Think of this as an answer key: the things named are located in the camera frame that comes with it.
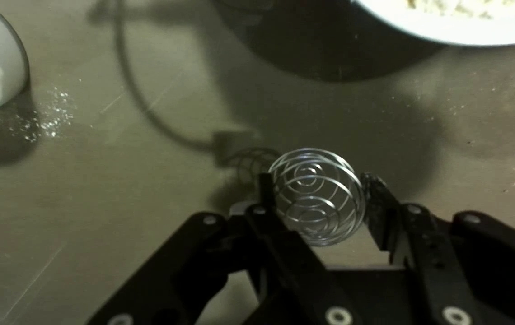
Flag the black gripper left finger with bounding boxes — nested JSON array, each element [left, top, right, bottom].
[[86, 169, 359, 325]]

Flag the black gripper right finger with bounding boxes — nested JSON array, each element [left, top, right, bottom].
[[362, 172, 515, 325]]

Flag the metal wire whisk ball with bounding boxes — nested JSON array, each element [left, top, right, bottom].
[[266, 145, 369, 246]]

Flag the white bowl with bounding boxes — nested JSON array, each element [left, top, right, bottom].
[[351, 0, 515, 48]]

